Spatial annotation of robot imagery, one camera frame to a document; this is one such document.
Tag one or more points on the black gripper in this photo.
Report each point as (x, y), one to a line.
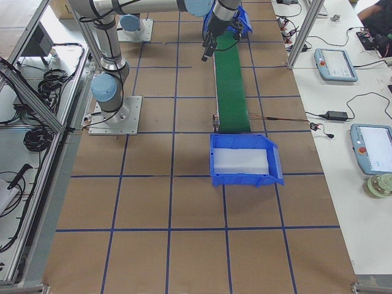
(215, 28)

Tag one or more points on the blue bin left side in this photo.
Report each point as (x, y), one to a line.
(243, 18)

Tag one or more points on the blue bin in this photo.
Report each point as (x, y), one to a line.
(246, 141)
(243, 18)

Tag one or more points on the green conveyor belt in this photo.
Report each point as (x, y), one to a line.
(232, 115)

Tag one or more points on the upper teach pendant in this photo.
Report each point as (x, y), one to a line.
(334, 65)

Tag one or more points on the teach pendant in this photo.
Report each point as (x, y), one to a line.
(334, 65)
(372, 148)

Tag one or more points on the blue bin right side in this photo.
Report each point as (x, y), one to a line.
(246, 141)

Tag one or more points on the white foam pad right bin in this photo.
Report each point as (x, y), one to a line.
(234, 161)

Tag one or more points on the black power adapter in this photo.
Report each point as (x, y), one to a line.
(335, 115)

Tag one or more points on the cardboard box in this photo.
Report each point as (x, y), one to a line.
(62, 9)

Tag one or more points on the lower teach pendant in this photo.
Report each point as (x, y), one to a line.
(372, 148)

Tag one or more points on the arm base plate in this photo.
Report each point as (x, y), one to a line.
(124, 122)
(135, 30)

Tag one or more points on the aluminium frame post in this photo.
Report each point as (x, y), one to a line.
(305, 29)

